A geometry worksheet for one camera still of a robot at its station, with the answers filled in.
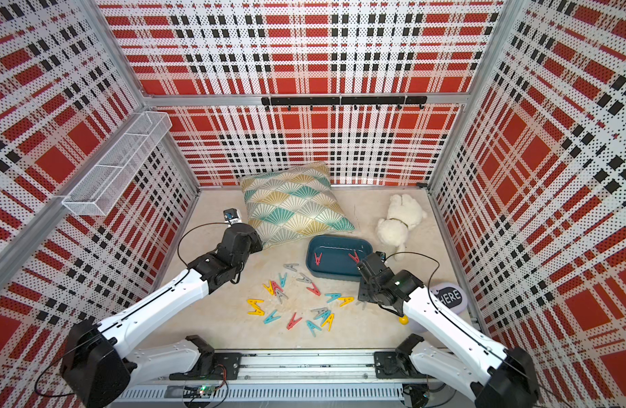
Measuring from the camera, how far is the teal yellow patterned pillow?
93 centimetres

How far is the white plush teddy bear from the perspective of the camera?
96cm

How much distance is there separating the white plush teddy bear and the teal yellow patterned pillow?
0.13 m
